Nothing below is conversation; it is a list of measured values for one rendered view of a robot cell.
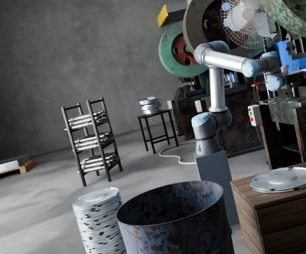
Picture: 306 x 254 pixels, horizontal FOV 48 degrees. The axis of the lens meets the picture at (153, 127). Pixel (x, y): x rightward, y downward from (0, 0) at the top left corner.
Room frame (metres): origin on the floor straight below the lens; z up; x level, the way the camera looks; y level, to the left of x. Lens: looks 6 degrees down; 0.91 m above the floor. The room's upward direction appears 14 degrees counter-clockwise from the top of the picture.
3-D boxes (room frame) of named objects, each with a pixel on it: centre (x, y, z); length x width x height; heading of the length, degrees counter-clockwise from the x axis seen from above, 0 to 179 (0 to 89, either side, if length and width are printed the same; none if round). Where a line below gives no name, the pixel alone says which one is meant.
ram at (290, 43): (2.07, -0.99, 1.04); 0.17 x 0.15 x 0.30; 94
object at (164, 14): (8.08, -1.26, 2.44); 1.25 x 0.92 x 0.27; 4
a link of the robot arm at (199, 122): (2.05, -0.30, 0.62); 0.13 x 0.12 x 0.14; 122
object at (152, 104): (5.03, -0.05, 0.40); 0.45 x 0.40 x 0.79; 16
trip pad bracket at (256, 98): (2.36, -0.78, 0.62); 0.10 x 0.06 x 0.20; 4
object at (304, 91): (2.07, -1.03, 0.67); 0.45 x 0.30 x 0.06; 4
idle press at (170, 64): (5.58, -1.06, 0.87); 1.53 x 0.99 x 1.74; 97
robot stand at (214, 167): (2.05, -0.29, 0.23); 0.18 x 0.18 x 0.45; 86
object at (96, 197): (2.04, 0.44, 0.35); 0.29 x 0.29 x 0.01
